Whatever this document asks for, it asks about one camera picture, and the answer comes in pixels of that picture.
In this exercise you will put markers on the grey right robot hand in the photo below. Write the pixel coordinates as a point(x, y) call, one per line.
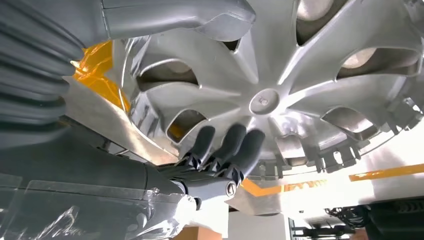
point(82, 185)

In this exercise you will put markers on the black equipment case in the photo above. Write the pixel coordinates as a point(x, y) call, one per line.
point(394, 218)

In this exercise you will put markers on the cardboard box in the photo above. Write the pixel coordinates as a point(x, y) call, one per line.
point(198, 233)

